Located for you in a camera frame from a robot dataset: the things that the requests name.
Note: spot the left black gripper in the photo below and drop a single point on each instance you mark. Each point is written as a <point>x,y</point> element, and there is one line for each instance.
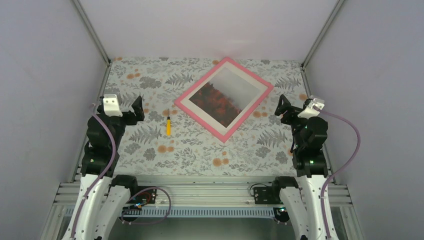
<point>137,107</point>

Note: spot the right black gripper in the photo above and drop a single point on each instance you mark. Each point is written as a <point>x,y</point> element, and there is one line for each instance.
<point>291,111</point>

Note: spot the yellow screwdriver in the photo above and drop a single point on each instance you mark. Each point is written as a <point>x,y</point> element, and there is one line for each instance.
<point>168,123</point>

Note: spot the pink picture frame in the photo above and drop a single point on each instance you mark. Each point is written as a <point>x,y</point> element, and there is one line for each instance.
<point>224,98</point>

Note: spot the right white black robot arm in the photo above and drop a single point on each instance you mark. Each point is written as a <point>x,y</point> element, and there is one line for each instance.
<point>306,196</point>

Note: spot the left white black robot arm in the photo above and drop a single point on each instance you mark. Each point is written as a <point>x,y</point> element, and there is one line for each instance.
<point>102,195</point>

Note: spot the floral patterned table mat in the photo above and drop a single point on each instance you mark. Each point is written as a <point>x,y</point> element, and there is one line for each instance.
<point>259,147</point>

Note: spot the right aluminium corner post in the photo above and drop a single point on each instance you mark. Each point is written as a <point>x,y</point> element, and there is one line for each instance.
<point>334,12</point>

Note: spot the aluminium corner post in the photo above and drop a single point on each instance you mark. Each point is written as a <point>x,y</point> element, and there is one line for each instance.
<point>334,12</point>
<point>91,30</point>

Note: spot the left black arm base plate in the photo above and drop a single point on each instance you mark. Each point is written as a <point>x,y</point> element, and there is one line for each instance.
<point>146,197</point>

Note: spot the aluminium rail base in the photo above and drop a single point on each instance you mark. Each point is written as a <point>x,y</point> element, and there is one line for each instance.
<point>202,196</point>

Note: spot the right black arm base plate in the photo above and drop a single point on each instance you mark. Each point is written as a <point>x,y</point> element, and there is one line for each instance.
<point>262,194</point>

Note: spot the left aluminium corner post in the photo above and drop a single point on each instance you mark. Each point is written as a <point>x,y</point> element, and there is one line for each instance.
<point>91,30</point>

